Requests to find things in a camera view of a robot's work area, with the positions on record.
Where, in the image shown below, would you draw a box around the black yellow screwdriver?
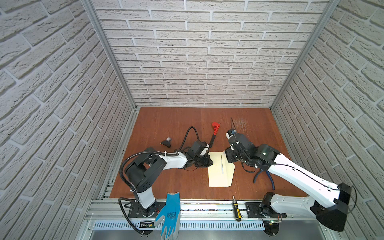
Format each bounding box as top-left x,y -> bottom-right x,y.
233,196 -> 242,222

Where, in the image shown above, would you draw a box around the white letter with blue border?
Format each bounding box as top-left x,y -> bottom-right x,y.
221,155 -> 224,175

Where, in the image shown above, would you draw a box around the blue grey work glove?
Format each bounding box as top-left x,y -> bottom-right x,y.
154,192 -> 181,240

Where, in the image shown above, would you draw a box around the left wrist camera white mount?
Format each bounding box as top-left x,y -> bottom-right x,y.
200,144 -> 210,156

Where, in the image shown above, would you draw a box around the cream yellow envelope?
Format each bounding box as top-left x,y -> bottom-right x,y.
208,152 -> 235,188

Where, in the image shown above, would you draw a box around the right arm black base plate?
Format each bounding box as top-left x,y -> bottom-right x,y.
245,202 -> 287,219

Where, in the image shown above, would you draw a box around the aluminium front rail frame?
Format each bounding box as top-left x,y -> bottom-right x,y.
75,199 -> 341,240

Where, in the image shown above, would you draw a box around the small black clear plug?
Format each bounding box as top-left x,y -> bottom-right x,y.
161,137 -> 172,148

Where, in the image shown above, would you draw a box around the left black corrugated cable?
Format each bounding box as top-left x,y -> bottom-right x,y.
117,125 -> 201,236

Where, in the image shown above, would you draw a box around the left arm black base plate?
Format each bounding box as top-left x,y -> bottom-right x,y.
128,202 -> 166,218

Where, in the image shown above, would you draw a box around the blue handled pliers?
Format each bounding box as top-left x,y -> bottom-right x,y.
253,169 -> 276,191

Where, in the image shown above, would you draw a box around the red black pipe wrench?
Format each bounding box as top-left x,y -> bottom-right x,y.
209,122 -> 221,148

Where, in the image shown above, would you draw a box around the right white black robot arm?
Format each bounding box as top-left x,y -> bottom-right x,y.
226,130 -> 352,232

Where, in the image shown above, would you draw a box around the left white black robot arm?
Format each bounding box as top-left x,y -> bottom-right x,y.
119,141 -> 213,217

